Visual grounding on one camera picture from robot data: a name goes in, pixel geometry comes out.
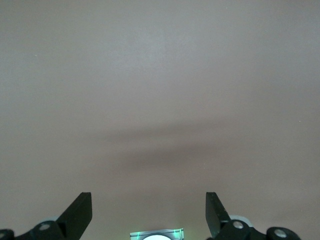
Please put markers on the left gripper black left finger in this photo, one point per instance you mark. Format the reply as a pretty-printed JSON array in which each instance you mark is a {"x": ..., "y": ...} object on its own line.
[{"x": 75, "y": 220}]

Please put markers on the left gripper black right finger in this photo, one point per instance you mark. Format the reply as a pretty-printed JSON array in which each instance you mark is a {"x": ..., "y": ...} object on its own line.
[{"x": 215, "y": 215}]

